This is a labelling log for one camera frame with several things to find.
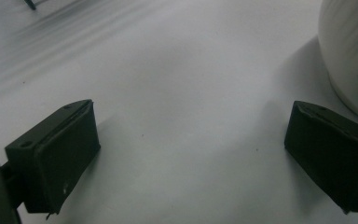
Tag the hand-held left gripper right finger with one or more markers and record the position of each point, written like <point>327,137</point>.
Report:
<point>332,155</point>

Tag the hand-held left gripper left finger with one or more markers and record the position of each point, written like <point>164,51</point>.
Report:
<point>59,155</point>

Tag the cream bowl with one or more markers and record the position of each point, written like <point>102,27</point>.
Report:
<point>351,46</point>

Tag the light blue table mat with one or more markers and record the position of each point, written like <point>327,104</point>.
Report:
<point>180,93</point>

